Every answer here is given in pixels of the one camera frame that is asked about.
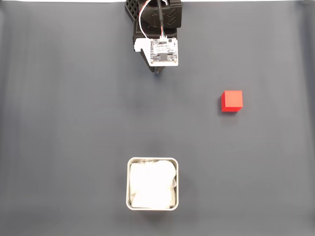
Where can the beige square box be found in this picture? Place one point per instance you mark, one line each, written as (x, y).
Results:
(128, 184)

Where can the camera board on white mount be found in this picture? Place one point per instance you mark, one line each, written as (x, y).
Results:
(163, 51)

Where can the dark grey table mat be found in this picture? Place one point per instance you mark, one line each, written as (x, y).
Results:
(73, 123)

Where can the white tissue paper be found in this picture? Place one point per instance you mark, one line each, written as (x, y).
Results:
(152, 184)

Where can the red cube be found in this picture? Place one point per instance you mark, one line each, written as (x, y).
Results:
(232, 99)

